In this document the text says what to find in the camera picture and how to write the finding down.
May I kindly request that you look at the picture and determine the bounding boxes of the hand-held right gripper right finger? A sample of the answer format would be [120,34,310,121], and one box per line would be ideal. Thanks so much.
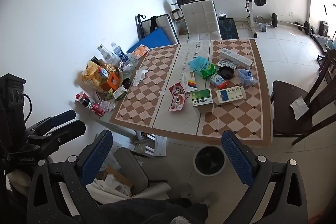
[221,131,308,224]

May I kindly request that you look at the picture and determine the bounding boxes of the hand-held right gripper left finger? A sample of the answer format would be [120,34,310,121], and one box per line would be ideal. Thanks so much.
[26,130,114,224]

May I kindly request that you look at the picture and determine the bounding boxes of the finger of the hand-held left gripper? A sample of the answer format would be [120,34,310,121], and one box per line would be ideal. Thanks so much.
[29,120,87,155]
[25,110,76,136]

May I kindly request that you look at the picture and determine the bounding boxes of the white round waste bin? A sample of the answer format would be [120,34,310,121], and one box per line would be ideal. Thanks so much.
[193,146,227,176]

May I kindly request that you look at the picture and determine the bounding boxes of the red snack packet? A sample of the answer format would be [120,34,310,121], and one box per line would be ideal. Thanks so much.
[168,83,186,111]

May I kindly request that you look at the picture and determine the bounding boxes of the white rainbow-striped box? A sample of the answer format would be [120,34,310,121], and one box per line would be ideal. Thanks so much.
[182,72,198,93]

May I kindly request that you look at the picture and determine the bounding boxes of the blister pack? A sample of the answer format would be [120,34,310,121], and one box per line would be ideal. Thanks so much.
[217,59,238,68]

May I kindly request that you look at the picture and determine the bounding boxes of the cola bottle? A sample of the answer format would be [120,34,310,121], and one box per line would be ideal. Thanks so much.
[76,91,96,109]

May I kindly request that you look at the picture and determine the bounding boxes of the red drink can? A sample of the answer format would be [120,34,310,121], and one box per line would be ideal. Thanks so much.
[91,103,105,117]

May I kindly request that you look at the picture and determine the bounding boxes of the grey chair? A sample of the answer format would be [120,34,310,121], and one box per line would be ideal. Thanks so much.
[104,147,150,197]

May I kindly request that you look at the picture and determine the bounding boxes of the checkered tablecloth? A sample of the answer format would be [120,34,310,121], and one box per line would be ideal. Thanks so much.
[109,39,272,148]

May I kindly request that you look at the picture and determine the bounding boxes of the clear plastic packaging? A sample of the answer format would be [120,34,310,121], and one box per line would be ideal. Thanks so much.
[100,99,116,111]

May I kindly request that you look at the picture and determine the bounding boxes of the yellow snack bag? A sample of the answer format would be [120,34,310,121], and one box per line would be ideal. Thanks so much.
[80,61,105,88]

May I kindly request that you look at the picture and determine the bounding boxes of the orange box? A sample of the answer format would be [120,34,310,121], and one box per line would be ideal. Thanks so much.
[101,72,121,92]

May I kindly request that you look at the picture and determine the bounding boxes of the small green white box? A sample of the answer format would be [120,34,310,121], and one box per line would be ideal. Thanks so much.
[113,85,128,101]

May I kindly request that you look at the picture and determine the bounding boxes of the blue white medicine box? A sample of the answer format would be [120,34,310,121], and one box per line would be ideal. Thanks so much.
[216,87,247,105]

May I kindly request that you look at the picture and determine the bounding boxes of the white flat box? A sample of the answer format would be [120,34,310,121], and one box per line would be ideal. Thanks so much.
[154,135,167,157]

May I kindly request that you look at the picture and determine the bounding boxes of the green white medicine box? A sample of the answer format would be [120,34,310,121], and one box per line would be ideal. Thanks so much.
[192,89,214,114]

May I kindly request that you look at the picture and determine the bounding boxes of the person's dark fleece trousers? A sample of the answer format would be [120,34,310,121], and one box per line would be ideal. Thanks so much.
[100,198,209,224]

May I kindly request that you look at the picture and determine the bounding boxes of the clear glass bottle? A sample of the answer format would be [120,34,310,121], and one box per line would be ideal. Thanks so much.
[98,44,113,63]

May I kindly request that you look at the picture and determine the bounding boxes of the dark wooden chair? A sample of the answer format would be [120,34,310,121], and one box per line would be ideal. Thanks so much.
[270,49,336,146]

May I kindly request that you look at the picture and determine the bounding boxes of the flat white tissue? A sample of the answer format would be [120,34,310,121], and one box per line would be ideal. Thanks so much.
[289,98,310,120]

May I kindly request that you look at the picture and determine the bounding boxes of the blue plastic bag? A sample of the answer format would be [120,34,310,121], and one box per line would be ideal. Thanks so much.
[238,69,258,86]

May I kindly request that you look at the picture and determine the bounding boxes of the blue-label water bottle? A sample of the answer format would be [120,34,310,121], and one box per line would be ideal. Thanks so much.
[110,42,129,63]

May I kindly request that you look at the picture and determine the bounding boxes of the crumpled white tissue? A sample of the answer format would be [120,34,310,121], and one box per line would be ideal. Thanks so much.
[132,69,150,86]

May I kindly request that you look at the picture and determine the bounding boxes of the black ashtray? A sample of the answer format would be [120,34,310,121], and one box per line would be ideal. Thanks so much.
[217,67,234,80]

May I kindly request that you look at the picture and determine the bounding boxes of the green snack packet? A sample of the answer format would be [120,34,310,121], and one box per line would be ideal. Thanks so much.
[200,63,218,80]

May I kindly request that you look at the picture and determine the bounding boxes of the long white box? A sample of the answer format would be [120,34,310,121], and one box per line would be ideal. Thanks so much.
[220,48,254,69]

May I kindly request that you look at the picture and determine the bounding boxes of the orange snack packet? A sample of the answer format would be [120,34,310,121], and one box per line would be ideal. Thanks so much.
[132,46,150,60]

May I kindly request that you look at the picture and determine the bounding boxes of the teal plastic bag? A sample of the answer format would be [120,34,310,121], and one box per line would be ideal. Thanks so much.
[188,55,208,71]

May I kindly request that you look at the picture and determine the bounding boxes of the blue folded mat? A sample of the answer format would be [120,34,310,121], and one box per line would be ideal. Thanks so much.
[126,27,180,54]

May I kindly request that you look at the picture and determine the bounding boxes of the black blue poster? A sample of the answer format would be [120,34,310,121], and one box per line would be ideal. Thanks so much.
[218,17,240,40]

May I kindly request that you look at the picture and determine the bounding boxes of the grey ab roller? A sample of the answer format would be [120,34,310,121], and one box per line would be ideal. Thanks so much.
[256,15,271,33]

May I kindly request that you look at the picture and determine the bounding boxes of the small floor barbell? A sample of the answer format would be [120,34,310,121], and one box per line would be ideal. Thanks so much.
[270,13,317,35]

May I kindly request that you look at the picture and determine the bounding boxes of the white padded chair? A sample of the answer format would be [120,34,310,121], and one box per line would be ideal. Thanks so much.
[180,0,222,43]

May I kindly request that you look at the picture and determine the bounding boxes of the white weight bench rack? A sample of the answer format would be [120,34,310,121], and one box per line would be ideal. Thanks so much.
[184,0,260,38]

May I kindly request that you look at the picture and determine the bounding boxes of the black case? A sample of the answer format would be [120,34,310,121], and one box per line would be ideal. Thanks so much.
[319,21,330,37]

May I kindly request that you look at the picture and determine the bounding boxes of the black cable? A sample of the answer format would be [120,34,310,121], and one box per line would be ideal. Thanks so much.
[23,93,32,122]

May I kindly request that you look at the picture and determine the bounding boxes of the folded bed frame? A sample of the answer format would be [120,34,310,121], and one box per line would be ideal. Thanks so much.
[135,14,180,42]

